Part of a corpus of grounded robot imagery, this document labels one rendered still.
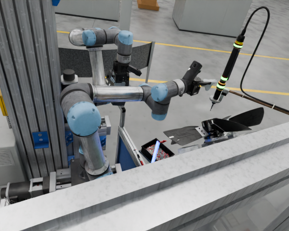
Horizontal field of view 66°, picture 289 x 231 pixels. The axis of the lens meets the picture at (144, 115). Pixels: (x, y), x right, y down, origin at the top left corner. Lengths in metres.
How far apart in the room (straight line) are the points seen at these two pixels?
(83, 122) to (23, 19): 0.45
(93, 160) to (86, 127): 0.24
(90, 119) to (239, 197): 0.70
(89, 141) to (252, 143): 0.79
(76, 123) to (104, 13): 6.67
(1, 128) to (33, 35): 0.62
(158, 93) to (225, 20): 7.09
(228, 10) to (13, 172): 7.31
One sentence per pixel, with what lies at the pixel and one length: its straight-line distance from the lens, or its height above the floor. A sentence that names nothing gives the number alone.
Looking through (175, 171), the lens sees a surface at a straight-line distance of 0.16.
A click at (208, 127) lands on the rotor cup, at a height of 1.22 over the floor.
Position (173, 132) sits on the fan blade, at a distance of 1.52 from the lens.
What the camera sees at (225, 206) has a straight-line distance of 0.19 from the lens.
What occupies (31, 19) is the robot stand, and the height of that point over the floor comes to 1.86.
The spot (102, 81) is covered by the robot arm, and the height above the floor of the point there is 1.33.
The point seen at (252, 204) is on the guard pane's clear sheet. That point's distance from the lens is 0.33.
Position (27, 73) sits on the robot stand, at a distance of 1.14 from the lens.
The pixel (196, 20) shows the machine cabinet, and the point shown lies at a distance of 7.67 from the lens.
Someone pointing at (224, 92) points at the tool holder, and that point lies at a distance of 1.40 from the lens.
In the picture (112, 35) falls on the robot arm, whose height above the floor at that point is 1.74.
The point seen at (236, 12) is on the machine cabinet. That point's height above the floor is 0.76.
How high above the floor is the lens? 2.17
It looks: 38 degrees down
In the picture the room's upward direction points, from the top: 11 degrees clockwise
